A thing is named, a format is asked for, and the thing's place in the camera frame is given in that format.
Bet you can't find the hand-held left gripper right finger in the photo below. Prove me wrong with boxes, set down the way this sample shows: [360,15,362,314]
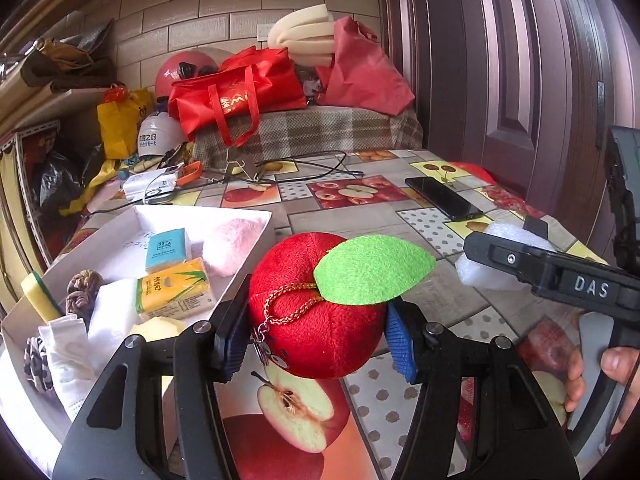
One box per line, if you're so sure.
[385,300,581,480]

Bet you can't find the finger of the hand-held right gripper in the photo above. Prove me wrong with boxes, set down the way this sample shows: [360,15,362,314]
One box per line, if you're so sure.
[522,215,551,241]
[462,232,626,311]

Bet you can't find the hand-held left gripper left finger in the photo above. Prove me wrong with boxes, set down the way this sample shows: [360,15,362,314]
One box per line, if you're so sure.
[52,274,253,480]

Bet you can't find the white foam block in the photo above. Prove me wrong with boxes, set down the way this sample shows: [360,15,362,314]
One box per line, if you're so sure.
[454,221,558,292]

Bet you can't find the red plush apple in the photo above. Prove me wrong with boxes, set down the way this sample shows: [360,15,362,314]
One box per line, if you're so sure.
[247,231,437,380]

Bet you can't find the pink fluffy towel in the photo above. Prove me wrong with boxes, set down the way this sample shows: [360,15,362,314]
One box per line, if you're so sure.
[202,210,271,277]

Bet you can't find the teal tissue pack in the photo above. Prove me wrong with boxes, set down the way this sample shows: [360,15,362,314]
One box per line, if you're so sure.
[145,227,192,275]

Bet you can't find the white cardboard box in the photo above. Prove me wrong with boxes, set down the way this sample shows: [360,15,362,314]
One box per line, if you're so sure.
[0,203,275,476]

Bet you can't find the black spotted beige sock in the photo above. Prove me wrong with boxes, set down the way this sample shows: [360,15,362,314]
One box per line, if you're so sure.
[24,336,55,395]

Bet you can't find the person's right hand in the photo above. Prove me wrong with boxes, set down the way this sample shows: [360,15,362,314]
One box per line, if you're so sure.
[564,344,640,436]

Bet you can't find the fruit print tablecloth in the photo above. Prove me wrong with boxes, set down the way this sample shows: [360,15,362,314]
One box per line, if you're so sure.
[0,147,640,480]

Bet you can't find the yellow tissue pack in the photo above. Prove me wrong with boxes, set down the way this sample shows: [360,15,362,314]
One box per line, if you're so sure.
[136,257,215,322]

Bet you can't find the black smartphone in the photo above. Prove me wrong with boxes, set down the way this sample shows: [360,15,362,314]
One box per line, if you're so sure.
[404,176,485,222]

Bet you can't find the white lace cloth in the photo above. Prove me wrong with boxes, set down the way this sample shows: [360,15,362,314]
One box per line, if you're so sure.
[39,315,108,423]

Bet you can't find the dark purple door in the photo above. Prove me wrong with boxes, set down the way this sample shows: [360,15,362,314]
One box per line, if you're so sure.
[377,0,640,281]

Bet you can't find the white power bank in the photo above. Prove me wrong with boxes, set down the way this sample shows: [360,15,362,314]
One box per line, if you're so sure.
[122,170,178,200]

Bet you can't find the yellow green scouring sponge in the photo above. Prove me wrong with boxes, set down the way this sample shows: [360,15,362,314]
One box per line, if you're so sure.
[20,271,63,325]

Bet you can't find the plaid cloth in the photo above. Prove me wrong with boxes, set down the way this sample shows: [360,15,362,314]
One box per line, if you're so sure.
[192,105,423,163]

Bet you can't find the pink red fabric bag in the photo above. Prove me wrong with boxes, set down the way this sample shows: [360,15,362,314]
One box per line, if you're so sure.
[315,16,416,116]

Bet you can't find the white helmet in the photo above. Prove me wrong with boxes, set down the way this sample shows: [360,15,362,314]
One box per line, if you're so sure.
[137,111,187,158]

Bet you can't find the black plastic bag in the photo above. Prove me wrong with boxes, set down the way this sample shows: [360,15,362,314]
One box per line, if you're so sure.
[40,152,83,208]

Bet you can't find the yellow gift bag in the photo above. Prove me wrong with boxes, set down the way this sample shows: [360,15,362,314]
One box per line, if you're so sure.
[96,85,153,160]

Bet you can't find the red tote bag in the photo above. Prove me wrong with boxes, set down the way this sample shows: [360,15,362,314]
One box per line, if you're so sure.
[167,46,308,148]

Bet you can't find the red helmet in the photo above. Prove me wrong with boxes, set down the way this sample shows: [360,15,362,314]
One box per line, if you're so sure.
[154,50,219,106]

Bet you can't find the stack of cream foam strips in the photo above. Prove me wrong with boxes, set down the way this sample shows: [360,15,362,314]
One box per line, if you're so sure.
[267,2,337,68]

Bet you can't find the brown folded bags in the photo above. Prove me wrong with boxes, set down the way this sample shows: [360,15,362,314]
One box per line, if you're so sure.
[20,20,116,93]

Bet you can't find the white charging cable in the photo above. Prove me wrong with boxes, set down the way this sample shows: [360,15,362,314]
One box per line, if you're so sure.
[125,180,181,206]

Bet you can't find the metal wire stand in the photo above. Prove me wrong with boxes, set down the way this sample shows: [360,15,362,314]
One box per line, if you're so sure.
[220,152,266,183]

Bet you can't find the orange handled tool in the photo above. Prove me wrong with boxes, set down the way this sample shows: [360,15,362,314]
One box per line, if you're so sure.
[176,161,203,184]

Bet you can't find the black cable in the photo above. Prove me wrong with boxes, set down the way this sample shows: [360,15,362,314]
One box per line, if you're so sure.
[252,150,366,181]

